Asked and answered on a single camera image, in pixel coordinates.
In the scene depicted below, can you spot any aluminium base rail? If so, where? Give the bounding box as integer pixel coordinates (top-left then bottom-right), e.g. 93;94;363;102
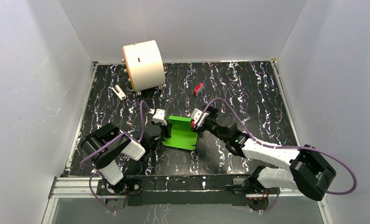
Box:
42;175;333;224

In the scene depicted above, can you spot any small red block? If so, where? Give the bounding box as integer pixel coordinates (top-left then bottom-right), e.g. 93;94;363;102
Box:
193;83;204;96

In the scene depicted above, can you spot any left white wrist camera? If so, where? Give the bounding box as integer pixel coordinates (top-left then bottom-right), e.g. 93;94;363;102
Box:
152;109;167;126

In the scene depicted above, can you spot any small white black block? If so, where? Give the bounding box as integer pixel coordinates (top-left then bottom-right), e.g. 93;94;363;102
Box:
112;85;126;100

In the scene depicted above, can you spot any green paper box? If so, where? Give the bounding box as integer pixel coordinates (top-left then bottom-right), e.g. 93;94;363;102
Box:
163;116;198;151

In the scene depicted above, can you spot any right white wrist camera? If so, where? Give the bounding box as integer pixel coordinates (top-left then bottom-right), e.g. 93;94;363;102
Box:
190;108;209;129

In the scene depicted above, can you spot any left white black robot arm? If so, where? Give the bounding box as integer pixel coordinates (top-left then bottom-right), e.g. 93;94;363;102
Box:
79;121;173;194

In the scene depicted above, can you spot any white cylindrical drum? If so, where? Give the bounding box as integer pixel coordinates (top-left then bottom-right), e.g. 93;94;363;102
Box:
122;40;166;92

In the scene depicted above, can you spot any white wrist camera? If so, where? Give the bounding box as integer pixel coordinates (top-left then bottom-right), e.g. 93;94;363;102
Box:
152;109;167;126
190;108;209;129

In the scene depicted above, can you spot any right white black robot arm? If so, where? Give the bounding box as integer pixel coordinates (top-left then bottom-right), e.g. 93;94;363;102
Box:
191;107;336;201

